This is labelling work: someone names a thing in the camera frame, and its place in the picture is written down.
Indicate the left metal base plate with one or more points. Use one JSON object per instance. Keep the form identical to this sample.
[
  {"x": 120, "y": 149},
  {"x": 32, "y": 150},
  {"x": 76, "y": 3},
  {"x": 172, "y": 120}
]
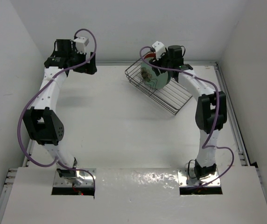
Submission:
[{"x": 67, "y": 178}]

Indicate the white front cover board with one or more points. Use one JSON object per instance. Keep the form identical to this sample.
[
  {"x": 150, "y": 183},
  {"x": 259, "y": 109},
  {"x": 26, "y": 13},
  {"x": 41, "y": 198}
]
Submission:
[{"x": 135, "y": 196}]

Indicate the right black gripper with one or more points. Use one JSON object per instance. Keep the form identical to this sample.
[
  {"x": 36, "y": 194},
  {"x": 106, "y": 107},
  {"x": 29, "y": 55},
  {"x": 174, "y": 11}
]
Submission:
[{"x": 157, "y": 63}]

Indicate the metal base plate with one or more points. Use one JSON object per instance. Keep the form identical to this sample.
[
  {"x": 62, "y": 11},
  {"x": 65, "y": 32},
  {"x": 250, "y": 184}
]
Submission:
[
  {"x": 184, "y": 180},
  {"x": 67, "y": 178}
]

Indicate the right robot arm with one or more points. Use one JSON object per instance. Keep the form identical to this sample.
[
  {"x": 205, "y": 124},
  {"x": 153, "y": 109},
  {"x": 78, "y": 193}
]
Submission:
[{"x": 211, "y": 111}]

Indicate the black wire dish rack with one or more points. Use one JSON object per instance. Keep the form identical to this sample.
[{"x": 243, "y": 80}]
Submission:
[{"x": 172, "y": 97}]

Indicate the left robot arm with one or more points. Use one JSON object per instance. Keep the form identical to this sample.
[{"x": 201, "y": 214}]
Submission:
[{"x": 40, "y": 119}]

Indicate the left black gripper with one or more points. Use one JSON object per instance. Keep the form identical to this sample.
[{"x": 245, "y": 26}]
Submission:
[{"x": 87, "y": 68}]

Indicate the red blue floral plate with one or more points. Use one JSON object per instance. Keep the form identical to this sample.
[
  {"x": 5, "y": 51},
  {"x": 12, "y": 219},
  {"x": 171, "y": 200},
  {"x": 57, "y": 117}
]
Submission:
[{"x": 150, "y": 56}]

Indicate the green floral plate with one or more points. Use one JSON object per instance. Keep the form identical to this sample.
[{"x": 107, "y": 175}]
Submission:
[{"x": 151, "y": 79}]

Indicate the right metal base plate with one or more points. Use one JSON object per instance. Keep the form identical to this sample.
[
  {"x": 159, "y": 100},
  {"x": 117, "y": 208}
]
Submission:
[{"x": 184, "y": 180}]

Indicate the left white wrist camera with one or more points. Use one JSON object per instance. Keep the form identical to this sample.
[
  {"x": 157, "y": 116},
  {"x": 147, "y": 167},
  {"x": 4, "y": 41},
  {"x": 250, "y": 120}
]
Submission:
[{"x": 81, "y": 44}]

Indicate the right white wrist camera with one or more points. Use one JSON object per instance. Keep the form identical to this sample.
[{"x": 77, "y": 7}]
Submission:
[{"x": 159, "y": 49}]

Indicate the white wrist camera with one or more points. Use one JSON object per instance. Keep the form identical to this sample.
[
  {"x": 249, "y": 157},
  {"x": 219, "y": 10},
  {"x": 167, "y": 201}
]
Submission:
[
  {"x": 81, "y": 44},
  {"x": 159, "y": 49}
]

